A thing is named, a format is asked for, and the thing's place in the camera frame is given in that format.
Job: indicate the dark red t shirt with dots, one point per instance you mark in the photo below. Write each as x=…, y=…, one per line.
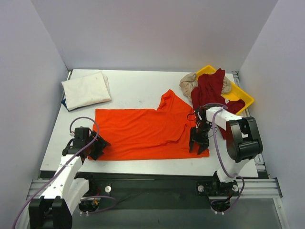
x=209, y=91

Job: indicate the beige t shirt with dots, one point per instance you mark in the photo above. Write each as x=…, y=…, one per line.
x=189, y=82

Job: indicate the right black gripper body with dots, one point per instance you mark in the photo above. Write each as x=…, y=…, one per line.
x=200, y=138

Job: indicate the yellow plastic bin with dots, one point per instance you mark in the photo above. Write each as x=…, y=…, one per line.
x=236, y=92

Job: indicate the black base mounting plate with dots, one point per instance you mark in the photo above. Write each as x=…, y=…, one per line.
x=148, y=192

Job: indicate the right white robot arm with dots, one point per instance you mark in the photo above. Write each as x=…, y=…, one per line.
x=243, y=141

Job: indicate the folded blue t shirt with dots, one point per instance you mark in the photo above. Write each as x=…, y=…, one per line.
x=63, y=102

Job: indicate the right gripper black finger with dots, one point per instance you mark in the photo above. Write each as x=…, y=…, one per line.
x=192, y=138
x=203, y=149

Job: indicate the folded white t shirt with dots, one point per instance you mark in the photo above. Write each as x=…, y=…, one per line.
x=86, y=90

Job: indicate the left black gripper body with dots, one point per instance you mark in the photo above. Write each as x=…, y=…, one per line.
x=94, y=145

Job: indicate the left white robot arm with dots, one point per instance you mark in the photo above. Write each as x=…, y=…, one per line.
x=56, y=204

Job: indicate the orange t shirt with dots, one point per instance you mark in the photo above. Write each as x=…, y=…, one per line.
x=148, y=134

